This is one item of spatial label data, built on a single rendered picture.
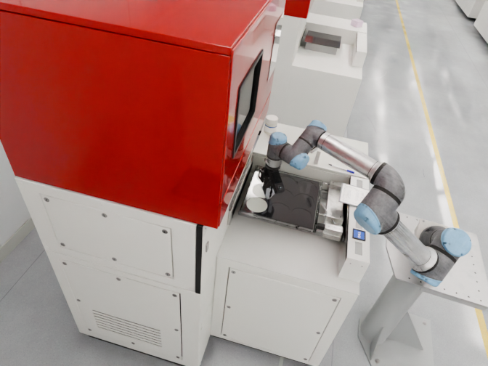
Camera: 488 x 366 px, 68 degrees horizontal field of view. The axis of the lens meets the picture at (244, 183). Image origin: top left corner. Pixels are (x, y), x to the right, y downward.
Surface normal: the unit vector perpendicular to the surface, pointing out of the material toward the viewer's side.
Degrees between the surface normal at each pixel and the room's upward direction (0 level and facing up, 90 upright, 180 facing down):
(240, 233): 0
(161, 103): 90
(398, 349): 0
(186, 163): 90
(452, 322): 0
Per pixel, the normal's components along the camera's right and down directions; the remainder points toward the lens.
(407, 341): -0.31, 0.61
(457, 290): 0.10, -0.75
